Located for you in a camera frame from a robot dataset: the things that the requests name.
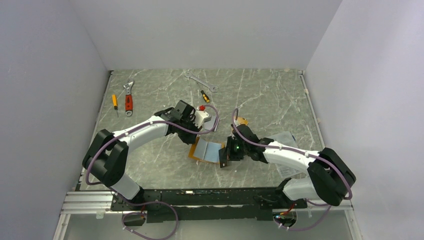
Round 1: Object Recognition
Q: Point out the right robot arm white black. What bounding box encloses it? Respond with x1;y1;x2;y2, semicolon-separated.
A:
219;124;357;208

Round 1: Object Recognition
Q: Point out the purple cable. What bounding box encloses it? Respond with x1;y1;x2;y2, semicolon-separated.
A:
231;107;353;232
85;104;220;240

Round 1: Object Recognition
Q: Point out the silver open-end wrench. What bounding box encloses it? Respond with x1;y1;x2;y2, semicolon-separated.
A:
184;71;219;93

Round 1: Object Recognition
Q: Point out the black yellow stubby screwdriver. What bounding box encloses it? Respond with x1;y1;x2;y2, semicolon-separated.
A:
200;90;211;103

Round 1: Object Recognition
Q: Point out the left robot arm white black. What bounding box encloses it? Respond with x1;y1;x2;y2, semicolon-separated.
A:
82;100;211;210

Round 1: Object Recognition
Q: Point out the red handled adjustable wrench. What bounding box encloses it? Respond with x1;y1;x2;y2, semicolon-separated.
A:
123;80;134;117

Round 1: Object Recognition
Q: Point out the grey credit card stack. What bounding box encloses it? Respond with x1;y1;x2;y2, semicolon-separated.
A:
202;118;220;132

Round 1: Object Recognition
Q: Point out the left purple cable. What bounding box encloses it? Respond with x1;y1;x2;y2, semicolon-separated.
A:
85;104;220;240

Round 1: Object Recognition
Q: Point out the small yellow screwdriver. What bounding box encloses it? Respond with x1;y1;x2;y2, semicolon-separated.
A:
112;94;119;117

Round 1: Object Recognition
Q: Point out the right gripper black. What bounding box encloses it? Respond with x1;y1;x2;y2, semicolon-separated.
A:
221;136;249;161

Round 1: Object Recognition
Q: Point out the orange leather card holder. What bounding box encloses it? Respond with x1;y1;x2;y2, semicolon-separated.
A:
188;137;225;164

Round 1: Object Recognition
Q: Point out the clear plastic screw box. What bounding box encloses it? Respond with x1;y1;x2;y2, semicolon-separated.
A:
269;131;306;179

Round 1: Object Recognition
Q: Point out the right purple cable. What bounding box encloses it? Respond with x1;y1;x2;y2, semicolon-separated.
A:
231;107;353;232

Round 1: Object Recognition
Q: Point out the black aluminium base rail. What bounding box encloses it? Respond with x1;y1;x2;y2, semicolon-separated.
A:
60;187;354;223

